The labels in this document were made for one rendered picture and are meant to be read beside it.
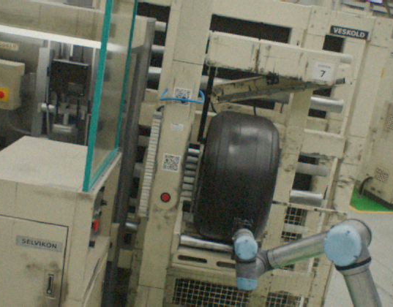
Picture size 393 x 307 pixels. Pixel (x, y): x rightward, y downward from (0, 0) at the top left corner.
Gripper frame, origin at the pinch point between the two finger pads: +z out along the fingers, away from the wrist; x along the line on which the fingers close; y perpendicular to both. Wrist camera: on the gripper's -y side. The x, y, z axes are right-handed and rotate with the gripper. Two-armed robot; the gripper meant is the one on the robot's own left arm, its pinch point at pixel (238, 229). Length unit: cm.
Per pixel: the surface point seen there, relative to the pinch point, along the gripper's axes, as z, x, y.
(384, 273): 236, -158, -75
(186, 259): 15.5, 18.2, -20.4
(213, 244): 13.1, 8.1, -11.3
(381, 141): 459, -209, 28
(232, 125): 8.9, 9.0, 41.2
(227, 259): 11.5, 1.2, -16.3
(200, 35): 9, 28, 75
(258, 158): -0.3, -3.0, 30.4
